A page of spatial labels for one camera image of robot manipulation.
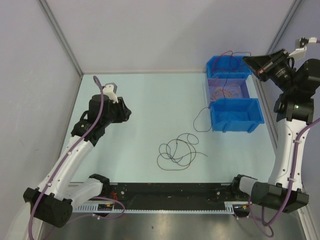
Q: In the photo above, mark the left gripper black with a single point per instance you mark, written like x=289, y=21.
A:
x=124, y=112

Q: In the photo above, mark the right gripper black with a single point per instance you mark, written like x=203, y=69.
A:
x=264, y=65

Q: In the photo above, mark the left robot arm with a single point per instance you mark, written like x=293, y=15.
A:
x=51, y=201

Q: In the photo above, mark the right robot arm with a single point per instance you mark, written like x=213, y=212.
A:
x=295, y=111

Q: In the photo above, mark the far blue bin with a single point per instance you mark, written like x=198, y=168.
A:
x=227, y=66

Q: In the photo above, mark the blue bin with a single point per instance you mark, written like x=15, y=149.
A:
x=236, y=115
x=227, y=66

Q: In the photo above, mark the middle lavender bin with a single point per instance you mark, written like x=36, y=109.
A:
x=226, y=88

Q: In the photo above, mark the near blue bin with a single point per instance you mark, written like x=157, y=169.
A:
x=236, y=115

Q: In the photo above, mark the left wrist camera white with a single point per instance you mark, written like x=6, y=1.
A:
x=110, y=90

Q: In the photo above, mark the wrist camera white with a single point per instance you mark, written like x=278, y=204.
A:
x=301, y=47
x=110, y=90

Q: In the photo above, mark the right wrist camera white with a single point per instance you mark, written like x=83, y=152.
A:
x=301, y=47

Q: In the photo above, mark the aluminium frame rail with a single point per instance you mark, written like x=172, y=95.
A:
x=263, y=194

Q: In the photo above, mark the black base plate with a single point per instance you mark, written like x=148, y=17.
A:
x=173, y=196

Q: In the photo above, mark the white cable duct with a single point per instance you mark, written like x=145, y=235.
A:
x=94, y=207

